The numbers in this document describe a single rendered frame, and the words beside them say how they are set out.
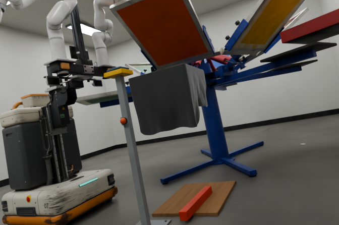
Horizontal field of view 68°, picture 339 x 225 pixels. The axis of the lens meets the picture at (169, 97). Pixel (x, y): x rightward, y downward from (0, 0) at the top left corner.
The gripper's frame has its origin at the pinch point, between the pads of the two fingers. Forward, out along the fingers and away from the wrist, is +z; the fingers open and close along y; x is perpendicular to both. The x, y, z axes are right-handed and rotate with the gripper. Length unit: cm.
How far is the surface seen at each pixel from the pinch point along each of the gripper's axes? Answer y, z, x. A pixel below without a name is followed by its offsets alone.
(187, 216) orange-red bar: -34, 141, 12
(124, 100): -6, 74, -10
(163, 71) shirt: -27, 50, 6
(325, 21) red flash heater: -66, 25, 113
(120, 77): -2, 60, -10
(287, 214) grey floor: -44, 142, 64
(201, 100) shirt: -60, 65, 21
